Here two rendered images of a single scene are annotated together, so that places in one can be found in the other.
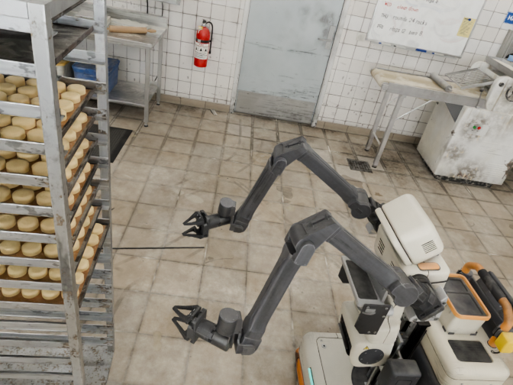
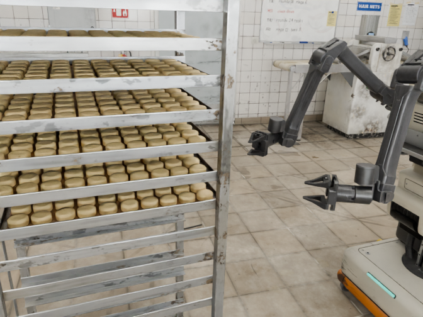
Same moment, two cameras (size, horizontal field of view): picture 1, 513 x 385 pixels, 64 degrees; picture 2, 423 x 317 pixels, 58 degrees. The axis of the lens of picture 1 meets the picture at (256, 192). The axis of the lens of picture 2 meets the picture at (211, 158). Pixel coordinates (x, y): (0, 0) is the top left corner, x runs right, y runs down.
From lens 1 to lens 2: 0.87 m
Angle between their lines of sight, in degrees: 15
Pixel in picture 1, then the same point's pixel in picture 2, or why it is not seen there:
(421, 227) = not seen: outside the picture
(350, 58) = (250, 59)
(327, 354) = (375, 258)
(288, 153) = (333, 49)
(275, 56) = not seen: hidden behind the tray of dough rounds
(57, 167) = (236, 17)
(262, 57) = not seen: hidden behind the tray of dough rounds
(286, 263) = (408, 97)
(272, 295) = (400, 133)
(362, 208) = (391, 93)
